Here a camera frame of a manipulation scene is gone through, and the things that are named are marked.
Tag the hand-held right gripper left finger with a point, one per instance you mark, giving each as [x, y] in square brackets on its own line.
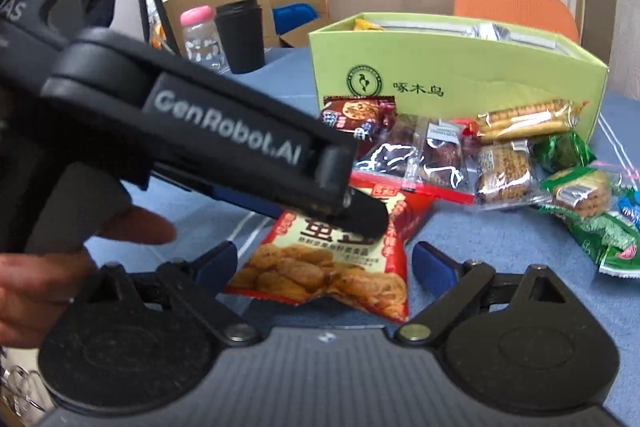
[220, 264]

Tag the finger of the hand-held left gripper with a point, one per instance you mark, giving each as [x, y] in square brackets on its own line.
[360, 214]
[250, 206]

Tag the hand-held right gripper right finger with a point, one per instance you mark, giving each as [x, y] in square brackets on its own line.
[437, 264]

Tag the clear dark cake packet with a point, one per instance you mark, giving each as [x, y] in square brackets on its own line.
[390, 152]
[440, 157]

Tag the large red fried snack packet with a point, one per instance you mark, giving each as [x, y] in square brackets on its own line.
[310, 267]

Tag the small red cookie packet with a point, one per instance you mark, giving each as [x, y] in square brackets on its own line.
[357, 114]

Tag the clear oat bar packet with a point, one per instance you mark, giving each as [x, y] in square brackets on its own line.
[502, 169]

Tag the green round biscuit packet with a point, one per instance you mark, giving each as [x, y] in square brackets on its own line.
[577, 192]

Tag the dark green snack packet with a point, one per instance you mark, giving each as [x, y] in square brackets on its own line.
[560, 149]

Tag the green cardboard box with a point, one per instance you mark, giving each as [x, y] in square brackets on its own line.
[450, 72]

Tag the biscuit stick packet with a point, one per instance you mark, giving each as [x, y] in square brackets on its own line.
[525, 119]

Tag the green white candy packet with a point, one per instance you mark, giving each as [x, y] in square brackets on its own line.
[610, 232]

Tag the yellow snack packet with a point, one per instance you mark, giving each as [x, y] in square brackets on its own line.
[367, 26]

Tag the blue snack packet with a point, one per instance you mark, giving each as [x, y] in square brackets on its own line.
[631, 209]

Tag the silver foil snack packet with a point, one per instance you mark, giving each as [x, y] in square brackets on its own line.
[487, 31]

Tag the person's left hand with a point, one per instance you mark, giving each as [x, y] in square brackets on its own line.
[40, 292]

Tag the blue striped tablecloth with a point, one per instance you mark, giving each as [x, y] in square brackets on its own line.
[500, 267]

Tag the clear bottle pink lid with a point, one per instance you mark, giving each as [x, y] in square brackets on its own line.
[200, 42]

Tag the black cup with lid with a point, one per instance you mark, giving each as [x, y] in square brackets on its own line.
[240, 42]

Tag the blue chair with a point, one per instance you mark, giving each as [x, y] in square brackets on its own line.
[295, 19]

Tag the orange chair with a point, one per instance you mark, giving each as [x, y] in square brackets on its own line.
[515, 7]

